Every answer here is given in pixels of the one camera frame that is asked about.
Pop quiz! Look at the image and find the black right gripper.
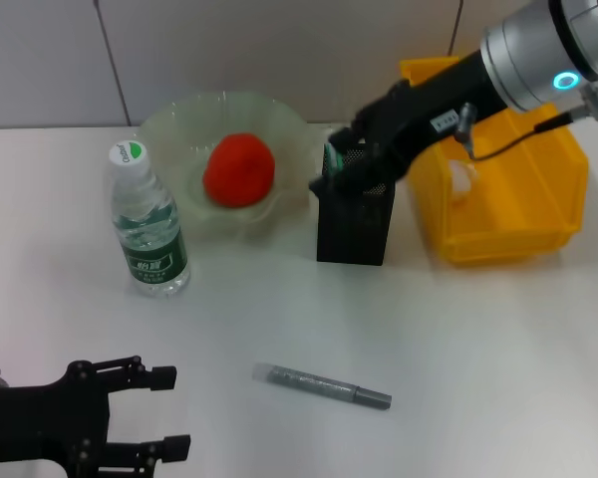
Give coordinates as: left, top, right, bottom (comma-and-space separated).
307, 48, 505, 197

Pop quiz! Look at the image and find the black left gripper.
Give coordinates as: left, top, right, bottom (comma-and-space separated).
0, 355, 192, 478

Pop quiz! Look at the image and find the mint green pen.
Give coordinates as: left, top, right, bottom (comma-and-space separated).
324, 142, 344, 179

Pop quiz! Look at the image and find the orange fruit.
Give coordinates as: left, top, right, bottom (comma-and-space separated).
201, 132, 276, 209

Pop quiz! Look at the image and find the grey glitter pen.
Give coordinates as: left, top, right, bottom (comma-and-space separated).
252, 361, 394, 411

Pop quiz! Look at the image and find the clear water bottle green label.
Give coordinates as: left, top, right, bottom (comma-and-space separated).
104, 140, 191, 299

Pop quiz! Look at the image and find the black mesh pen holder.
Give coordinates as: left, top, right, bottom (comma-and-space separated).
316, 140, 397, 267

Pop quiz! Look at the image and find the pale green glass fruit bowl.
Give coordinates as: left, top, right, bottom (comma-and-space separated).
137, 89, 316, 250

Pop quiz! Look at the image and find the yellow plastic bin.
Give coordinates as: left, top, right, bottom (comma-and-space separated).
397, 56, 590, 266

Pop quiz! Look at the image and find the right gripper cable with plug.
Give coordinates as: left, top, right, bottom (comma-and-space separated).
451, 83, 598, 164

